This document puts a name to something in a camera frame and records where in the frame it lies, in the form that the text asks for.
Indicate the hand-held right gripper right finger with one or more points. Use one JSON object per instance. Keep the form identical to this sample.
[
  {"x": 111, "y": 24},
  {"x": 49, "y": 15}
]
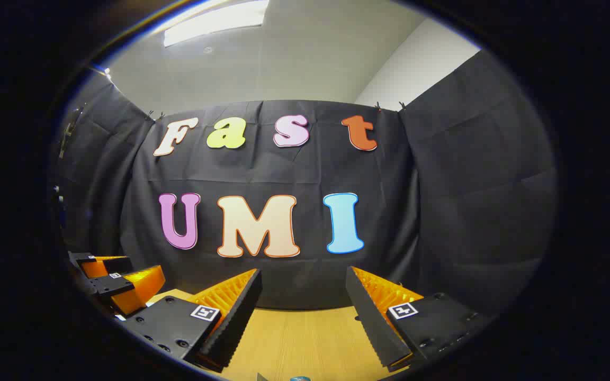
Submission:
[{"x": 374, "y": 323}]

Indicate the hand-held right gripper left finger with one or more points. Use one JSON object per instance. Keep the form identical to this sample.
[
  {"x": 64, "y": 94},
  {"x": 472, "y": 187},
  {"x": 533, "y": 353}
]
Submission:
[{"x": 231, "y": 328}]

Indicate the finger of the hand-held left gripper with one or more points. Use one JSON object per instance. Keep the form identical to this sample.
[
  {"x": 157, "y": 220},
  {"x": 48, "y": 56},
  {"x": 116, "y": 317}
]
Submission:
[
  {"x": 138, "y": 288},
  {"x": 98, "y": 266}
]

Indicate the ceiling light panel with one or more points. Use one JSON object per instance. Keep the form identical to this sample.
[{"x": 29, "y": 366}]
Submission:
[{"x": 215, "y": 21}]

